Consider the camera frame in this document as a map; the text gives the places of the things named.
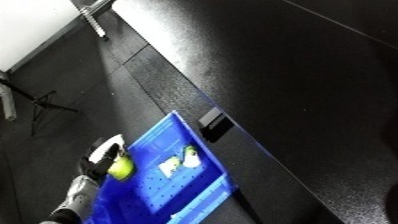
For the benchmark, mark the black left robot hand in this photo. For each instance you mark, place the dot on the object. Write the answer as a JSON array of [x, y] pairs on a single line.
[[98, 166]]

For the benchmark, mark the pale left robot arm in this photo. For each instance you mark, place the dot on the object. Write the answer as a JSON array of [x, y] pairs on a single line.
[[77, 196]]

